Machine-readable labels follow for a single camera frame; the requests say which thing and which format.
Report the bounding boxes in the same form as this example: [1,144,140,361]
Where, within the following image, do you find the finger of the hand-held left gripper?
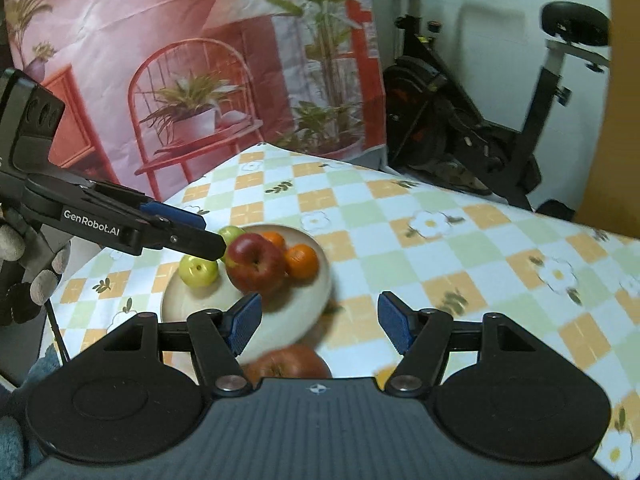
[82,181,207,231]
[135,216,227,262]

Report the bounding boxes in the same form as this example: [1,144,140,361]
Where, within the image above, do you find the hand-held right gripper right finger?
[377,291,546,396]

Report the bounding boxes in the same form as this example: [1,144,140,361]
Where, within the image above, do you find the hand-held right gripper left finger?
[100,292,263,398]

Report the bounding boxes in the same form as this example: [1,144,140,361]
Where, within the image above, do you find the green jujube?
[219,226,246,261]
[179,254,220,289]

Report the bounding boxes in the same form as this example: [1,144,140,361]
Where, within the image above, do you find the beige plate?
[160,223,333,363]

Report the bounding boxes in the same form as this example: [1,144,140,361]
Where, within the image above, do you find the red yellow apple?
[242,344,333,388]

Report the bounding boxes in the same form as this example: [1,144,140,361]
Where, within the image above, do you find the dark red apple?
[226,233,288,296]

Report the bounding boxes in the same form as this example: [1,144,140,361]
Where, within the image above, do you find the person's left hand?
[0,224,73,328]

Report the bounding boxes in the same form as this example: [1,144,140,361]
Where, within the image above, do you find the checkered flower tablecloth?
[40,142,640,478]

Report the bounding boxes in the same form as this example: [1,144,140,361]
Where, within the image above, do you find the printed pink backdrop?
[2,0,388,201]

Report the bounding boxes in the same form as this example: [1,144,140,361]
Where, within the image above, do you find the black table leg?
[45,300,71,366]

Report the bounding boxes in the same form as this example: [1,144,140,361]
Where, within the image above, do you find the black exercise bike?
[367,0,613,213]

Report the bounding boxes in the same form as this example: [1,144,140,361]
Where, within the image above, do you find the blue fuzzy rug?
[0,347,66,480]

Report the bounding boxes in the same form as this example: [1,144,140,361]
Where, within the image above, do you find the wooden door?
[575,0,640,238]

